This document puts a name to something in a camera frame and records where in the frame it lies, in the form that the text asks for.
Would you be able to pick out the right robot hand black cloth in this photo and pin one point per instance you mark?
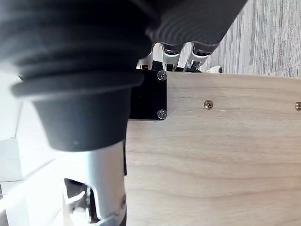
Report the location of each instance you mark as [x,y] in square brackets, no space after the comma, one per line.
[77,70]

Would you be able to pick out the white cabinet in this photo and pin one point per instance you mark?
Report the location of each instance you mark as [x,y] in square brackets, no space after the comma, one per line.
[16,153]

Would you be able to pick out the black metal bracket plate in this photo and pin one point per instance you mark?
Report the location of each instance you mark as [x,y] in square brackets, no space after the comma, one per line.
[148,99]

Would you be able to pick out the silver bracket screw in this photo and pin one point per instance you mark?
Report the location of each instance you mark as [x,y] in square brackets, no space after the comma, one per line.
[162,114]
[162,75]

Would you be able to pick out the light wooden board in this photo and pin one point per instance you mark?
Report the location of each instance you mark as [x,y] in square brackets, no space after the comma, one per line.
[211,164]

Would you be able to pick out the brass wood screw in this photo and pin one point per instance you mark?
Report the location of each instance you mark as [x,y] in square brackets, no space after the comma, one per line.
[298,106]
[208,104]

